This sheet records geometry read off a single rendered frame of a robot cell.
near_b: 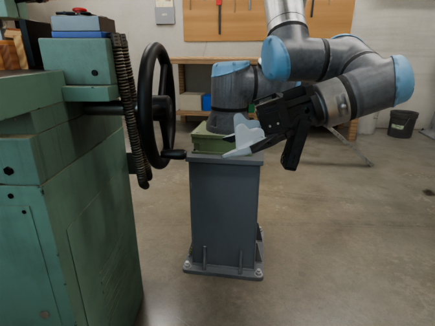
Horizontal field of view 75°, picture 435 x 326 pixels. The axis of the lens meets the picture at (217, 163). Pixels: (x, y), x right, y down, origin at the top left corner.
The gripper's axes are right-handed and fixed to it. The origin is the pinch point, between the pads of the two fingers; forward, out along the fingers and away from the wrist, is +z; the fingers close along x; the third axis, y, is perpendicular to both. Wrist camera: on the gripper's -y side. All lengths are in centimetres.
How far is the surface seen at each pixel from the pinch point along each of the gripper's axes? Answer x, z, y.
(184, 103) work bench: -294, 61, -20
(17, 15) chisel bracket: -9, 33, 40
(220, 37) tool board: -332, -5, 36
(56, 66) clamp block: -2.5, 26.5, 27.2
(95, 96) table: -0.5, 21.0, 19.2
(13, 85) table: 12.5, 26.1, 24.9
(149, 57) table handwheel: -1.4, 7.7, 22.2
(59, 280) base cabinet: 11.8, 40.8, -11.6
